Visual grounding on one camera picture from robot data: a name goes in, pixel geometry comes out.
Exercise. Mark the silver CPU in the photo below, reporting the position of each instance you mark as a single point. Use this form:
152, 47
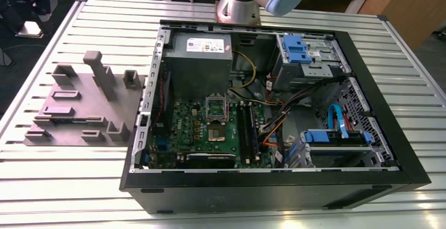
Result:
32, 27

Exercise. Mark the CPU socket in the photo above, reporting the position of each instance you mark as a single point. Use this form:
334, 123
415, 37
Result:
215, 133

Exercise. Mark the grey plastic parts rack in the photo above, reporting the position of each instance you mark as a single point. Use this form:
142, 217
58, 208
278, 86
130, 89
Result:
93, 108

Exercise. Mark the green RAM stick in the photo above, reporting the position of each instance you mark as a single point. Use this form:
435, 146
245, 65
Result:
69, 121

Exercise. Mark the grey power supply unit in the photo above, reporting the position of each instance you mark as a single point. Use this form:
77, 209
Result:
194, 69

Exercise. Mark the blue VGA port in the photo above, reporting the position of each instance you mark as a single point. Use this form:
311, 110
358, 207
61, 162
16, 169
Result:
145, 159

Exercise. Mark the green motherboard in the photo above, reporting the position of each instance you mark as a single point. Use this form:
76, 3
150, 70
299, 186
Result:
187, 140

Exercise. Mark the black graphics card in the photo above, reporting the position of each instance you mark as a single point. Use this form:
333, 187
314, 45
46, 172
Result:
209, 161

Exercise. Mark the black RAM slot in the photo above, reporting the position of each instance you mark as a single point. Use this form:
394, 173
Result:
242, 135

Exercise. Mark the silver drive cage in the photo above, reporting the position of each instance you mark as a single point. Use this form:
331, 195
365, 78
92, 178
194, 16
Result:
313, 72

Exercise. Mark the black PC case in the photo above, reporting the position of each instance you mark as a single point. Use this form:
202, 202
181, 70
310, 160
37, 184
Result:
243, 187

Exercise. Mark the hard disk in blue carrier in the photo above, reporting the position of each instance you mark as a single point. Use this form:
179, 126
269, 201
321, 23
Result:
318, 136

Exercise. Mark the brown wooden cabinet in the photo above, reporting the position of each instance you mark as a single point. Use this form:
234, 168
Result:
414, 9

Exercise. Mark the silver disk bay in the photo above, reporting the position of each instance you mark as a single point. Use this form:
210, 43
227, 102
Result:
378, 157

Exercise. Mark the blue plastic drive bracket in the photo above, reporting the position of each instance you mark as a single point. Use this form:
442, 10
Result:
295, 48

